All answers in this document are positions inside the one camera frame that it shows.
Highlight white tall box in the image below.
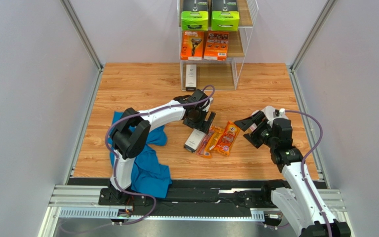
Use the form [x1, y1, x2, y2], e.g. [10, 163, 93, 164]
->
[185, 64, 197, 91]
[184, 129, 206, 153]

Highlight black green razor box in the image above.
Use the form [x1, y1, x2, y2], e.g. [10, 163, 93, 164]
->
[211, 0, 240, 32]
[180, 0, 209, 31]

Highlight orange disposable razor pack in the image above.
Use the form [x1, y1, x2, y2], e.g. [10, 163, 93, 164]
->
[214, 121, 240, 156]

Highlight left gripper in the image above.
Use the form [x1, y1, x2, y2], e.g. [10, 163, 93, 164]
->
[184, 108, 216, 135]

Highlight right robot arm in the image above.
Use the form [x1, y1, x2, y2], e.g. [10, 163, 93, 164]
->
[234, 107, 352, 237]

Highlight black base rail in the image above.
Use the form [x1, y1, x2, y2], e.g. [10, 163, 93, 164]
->
[98, 179, 288, 218]

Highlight blue cloth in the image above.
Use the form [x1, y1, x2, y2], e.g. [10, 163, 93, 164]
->
[126, 126, 172, 198]

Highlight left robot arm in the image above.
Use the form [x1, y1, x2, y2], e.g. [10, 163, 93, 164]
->
[105, 89, 215, 195]

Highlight orange razor box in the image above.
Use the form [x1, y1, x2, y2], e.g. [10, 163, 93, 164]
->
[180, 31, 204, 61]
[204, 31, 229, 61]

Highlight orange razor box front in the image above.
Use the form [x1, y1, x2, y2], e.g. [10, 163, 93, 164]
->
[180, 31, 204, 61]

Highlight white wire shelf rack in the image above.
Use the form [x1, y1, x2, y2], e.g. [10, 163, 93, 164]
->
[177, 0, 259, 91]

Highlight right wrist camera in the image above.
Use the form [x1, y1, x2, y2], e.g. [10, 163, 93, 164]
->
[263, 106, 289, 124]

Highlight orange toothbrush pack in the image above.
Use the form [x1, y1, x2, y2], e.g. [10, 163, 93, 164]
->
[196, 126, 224, 158]

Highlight orange razor box back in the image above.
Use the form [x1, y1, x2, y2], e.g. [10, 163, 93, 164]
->
[204, 31, 229, 61]

